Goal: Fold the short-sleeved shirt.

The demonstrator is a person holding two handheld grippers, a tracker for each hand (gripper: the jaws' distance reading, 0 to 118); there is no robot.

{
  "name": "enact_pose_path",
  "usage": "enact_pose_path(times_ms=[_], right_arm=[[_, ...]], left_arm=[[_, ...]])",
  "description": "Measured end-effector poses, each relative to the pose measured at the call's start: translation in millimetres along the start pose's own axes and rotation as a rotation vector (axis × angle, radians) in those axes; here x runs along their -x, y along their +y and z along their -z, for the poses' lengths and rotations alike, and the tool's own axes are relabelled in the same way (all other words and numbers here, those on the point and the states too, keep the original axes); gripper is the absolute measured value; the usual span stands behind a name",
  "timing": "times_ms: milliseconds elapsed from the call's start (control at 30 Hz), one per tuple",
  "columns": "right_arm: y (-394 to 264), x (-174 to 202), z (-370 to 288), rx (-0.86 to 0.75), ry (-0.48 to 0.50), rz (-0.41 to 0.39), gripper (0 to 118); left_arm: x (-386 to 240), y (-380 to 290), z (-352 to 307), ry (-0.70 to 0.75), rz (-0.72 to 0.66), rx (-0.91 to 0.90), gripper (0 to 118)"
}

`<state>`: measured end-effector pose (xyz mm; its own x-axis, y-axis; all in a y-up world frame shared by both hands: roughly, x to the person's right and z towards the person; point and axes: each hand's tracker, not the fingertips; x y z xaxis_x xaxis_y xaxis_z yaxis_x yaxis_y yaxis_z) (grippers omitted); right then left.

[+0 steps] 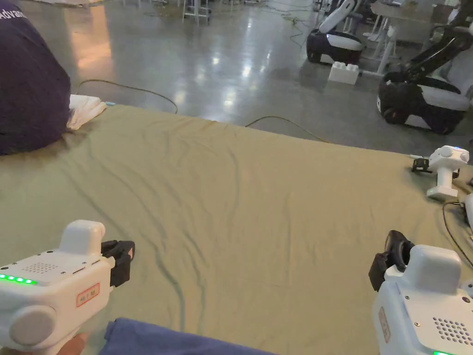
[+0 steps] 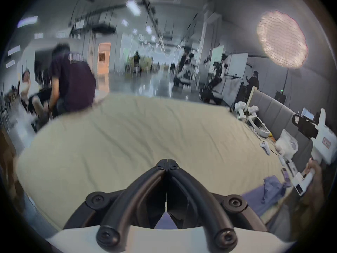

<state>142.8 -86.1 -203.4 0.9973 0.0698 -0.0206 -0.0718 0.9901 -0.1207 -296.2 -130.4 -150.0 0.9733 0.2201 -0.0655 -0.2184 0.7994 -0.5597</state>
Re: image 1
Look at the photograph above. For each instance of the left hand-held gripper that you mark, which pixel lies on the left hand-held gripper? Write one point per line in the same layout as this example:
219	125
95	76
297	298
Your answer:
55	288

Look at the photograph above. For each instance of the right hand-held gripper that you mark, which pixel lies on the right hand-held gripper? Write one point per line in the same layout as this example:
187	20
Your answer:
425	303

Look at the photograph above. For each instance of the person's left hand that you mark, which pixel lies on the person's left hand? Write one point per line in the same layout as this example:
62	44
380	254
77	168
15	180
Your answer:
72	344

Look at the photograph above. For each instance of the white rounded device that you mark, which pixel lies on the white rounded device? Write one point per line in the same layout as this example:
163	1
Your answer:
469	209

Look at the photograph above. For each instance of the spare white hand-held gripper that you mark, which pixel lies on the spare white hand-held gripper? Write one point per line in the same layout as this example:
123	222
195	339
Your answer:
445	166

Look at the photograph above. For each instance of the dark blue garment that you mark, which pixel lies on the dark blue garment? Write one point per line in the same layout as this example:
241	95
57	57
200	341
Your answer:
177	340

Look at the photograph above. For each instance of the bed with beige sheet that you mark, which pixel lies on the bed with beige sheet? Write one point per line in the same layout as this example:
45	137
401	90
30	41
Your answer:
236	192

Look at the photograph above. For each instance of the white folded cloth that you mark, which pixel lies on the white folded cloth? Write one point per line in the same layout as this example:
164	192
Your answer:
84	109

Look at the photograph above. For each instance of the black-armed wheeled robot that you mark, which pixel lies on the black-armed wheeled robot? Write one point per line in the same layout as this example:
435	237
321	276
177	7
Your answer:
421	92

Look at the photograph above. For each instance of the large white building brick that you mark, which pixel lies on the large white building brick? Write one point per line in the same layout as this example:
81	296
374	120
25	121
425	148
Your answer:
343	73

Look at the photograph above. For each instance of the white and black wheeled robot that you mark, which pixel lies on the white and black wheeled robot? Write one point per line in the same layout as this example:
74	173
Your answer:
334	40

